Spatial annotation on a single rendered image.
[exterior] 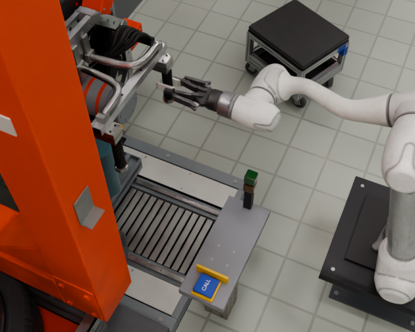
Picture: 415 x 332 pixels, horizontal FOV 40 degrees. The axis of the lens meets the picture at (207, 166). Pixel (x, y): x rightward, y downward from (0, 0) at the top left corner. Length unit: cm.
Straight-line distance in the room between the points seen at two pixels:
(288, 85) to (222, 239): 60
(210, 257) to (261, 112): 55
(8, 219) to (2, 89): 98
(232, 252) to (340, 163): 103
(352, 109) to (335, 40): 127
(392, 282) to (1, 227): 129
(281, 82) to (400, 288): 79
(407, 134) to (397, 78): 182
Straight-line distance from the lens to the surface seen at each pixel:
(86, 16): 189
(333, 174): 287
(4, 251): 191
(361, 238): 234
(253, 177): 200
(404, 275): 202
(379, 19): 375
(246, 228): 213
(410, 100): 170
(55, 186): 125
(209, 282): 200
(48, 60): 108
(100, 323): 213
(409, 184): 157
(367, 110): 175
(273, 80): 199
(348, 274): 227
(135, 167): 266
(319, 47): 296
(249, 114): 191
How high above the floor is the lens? 229
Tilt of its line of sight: 54 degrees down
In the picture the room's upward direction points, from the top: straight up
